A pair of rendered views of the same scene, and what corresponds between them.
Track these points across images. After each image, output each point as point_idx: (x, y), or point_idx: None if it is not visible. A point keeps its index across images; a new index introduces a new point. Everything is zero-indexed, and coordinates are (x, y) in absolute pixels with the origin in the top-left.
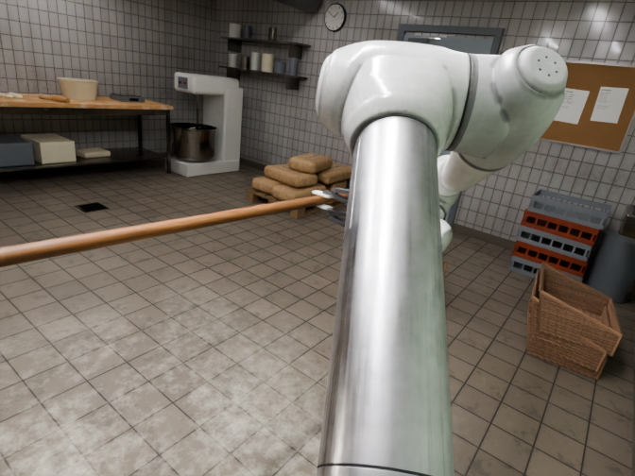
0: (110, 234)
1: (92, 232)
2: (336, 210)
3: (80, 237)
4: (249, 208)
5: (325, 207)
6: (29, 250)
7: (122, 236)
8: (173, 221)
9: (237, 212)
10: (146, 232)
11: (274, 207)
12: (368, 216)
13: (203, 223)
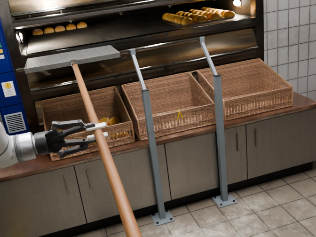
0: (76, 76)
1: (78, 73)
2: (82, 141)
3: (76, 73)
4: (85, 98)
5: (89, 135)
6: (74, 70)
7: (76, 78)
8: (80, 83)
9: (82, 96)
10: (77, 82)
11: (86, 106)
12: None
13: (80, 90)
